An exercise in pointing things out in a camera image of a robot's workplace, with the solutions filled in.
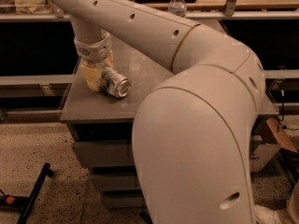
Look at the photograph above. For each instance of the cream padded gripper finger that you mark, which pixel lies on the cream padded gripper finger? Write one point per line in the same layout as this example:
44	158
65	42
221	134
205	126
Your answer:
108	62
93	75

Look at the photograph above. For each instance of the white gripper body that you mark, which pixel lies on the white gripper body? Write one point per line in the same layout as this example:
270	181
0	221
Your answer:
92	51

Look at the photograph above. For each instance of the silver green 7up can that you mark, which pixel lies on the silver green 7up can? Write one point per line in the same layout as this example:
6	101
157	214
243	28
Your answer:
116	84

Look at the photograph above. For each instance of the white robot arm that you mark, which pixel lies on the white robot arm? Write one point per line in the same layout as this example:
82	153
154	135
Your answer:
177	47

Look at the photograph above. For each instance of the grey drawer cabinet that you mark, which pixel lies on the grey drawer cabinet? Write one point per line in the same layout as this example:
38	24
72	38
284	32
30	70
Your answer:
102	115

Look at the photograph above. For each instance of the top grey drawer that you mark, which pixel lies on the top grey drawer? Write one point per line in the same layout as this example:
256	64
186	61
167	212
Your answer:
98	154

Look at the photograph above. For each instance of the grey drawer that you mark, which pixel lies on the grey drawer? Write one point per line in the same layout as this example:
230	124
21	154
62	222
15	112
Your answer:
98	154
119	201
115	181

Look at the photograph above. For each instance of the clear plastic water bottle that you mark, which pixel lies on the clear plastic water bottle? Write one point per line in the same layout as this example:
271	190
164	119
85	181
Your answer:
178	7

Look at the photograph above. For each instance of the middle grey drawer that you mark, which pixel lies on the middle grey drawer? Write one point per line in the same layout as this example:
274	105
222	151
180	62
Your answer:
115	181

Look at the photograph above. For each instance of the bottom grey drawer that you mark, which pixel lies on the bottom grey drawer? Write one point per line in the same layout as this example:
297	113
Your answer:
119	201

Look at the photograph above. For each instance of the black stand leg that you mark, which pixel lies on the black stand leg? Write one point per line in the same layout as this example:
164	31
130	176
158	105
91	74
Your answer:
22	204

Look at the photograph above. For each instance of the white cardboard box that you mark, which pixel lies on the white cardboard box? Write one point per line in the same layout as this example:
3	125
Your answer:
260	153

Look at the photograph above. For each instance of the metal shelf rail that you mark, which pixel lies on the metal shelf rail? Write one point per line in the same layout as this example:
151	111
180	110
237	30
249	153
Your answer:
249	14

